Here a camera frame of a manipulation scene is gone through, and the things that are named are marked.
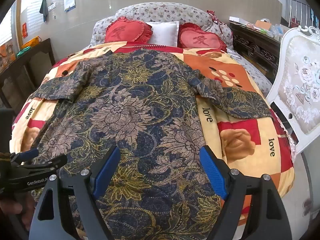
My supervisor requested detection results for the red heart-shaped pillow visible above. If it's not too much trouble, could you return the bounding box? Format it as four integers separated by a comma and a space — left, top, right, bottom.
177, 22, 228, 52
104, 16, 153, 43

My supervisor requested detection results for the carved dark wooden sideboard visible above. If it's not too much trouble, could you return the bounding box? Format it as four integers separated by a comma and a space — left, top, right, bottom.
229, 21, 284, 80

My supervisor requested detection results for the grey floral bed sheet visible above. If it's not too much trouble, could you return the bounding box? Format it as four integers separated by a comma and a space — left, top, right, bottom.
226, 49, 273, 94

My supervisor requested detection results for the red patterned cloth bundle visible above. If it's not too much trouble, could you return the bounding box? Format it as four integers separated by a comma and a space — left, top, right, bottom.
206, 9, 227, 27

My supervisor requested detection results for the dark wooden cabinet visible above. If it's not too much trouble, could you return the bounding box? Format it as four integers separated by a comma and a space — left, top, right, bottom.
0, 38, 56, 110

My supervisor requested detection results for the metal stair railing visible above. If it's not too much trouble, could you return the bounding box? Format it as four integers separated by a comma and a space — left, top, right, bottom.
284, 0, 315, 28

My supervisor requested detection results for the orange red patchwork quilt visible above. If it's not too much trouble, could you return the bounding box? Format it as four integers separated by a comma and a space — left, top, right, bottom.
10, 42, 295, 230

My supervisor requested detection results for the cardboard box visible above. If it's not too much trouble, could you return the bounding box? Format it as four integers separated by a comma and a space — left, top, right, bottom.
255, 20, 272, 30

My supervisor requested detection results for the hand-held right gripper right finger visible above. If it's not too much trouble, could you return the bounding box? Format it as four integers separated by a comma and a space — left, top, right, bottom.
199, 145, 293, 240

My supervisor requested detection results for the person's left hand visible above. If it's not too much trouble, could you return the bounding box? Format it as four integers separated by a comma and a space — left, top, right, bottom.
0, 198, 36, 224

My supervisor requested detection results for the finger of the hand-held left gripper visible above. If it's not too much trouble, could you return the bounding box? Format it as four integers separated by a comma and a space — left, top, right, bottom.
10, 149, 39, 165
19, 154, 68, 175

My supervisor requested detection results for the white square pillow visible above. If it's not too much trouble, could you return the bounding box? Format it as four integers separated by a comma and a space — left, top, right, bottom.
145, 21, 180, 47

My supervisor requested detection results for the white floral upholstered chair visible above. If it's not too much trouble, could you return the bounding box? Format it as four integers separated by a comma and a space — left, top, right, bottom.
265, 26, 320, 155

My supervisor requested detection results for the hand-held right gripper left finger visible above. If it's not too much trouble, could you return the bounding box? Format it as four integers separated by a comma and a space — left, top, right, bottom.
29, 146, 122, 240

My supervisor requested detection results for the navy floral patterned garment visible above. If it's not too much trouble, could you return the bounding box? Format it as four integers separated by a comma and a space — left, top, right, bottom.
30, 49, 273, 240

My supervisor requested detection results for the flat white box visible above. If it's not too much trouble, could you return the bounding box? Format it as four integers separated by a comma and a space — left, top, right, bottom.
229, 16, 253, 23

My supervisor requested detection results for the green plastic item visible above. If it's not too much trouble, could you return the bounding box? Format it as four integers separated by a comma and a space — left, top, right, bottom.
16, 47, 32, 58

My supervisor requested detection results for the dark hanging cloth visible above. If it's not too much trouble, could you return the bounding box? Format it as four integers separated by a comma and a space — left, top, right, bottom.
39, 0, 49, 23

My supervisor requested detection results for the yellow plastic basket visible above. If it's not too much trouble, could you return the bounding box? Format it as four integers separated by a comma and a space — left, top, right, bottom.
21, 36, 42, 50

